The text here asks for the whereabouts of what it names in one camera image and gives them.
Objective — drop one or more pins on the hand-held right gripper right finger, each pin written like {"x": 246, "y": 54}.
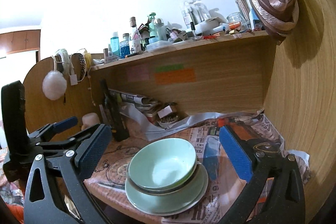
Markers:
{"x": 236, "y": 153}

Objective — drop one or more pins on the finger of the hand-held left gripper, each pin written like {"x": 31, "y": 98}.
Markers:
{"x": 57, "y": 145}
{"x": 65, "y": 123}

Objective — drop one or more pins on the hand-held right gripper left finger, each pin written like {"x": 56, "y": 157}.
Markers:
{"x": 94, "y": 150}

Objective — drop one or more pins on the small mint green bowl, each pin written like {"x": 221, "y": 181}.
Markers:
{"x": 162, "y": 161}

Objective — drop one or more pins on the mint green plate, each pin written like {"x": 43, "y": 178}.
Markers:
{"x": 168, "y": 201}

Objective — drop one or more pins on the cream mug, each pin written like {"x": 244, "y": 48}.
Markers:
{"x": 90, "y": 120}

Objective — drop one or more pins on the newspaper print table mat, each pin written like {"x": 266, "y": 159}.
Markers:
{"x": 210, "y": 129}

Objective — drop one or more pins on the dark wine bottle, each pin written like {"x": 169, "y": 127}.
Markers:
{"x": 115, "y": 119}

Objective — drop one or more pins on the white fluffy earmuffs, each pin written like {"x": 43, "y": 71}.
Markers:
{"x": 53, "y": 85}

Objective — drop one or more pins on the black braided headband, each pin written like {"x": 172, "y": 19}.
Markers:
{"x": 83, "y": 62}

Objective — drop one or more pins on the stack of papers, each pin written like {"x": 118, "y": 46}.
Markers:
{"x": 136, "y": 100}

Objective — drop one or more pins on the orange patterned cloth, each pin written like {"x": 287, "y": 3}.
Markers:
{"x": 10, "y": 200}

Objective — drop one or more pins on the small bowl of trinkets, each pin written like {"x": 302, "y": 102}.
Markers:
{"x": 168, "y": 121}

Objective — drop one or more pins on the white card with clip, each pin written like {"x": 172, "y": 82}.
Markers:
{"x": 164, "y": 111}

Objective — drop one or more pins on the cardboard tube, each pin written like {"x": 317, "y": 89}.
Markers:
{"x": 106, "y": 53}

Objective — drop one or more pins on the wooden cabinet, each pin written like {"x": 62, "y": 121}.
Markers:
{"x": 21, "y": 40}

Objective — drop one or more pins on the pink sticky note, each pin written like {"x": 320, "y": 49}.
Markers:
{"x": 137, "y": 73}

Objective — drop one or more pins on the tall blue liquid bottle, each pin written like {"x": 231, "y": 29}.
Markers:
{"x": 115, "y": 44}

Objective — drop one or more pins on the glass jar of blue beads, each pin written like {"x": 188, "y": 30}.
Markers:
{"x": 125, "y": 49}

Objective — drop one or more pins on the orange sticky note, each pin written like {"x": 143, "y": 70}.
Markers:
{"x": 175, "y": 77}

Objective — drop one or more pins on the clear bottle with white label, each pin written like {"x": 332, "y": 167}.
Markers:
{"x": 135, "y": 44}

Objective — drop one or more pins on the green sticky note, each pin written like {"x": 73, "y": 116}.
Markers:
{"x": 169, "y": 68}

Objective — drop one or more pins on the wooden shelf board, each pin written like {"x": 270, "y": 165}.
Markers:
{"x": 183, "y": 49}

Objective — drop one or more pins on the clear plastic container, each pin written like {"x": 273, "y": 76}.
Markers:
{"x": 158, "y": 46}

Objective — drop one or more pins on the mint green pump bottle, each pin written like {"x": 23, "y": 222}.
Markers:
{"x": 152, "y": 27}

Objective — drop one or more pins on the small glass jar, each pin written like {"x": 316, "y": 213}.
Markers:
{"x": 234, "y": 20}

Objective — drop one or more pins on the clear bottle with silver cap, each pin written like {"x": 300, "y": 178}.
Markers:
{"x": 160, "y": 29}

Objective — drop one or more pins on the blue and white box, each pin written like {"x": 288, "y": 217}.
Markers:
{"x": 256, "y": 20}

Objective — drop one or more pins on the tall jar of brown sticks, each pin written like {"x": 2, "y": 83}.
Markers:
{"x": 242, "y": 10}

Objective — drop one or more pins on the clear pump bottle package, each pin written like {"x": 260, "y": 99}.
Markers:
{"x": 191, "y": 14}

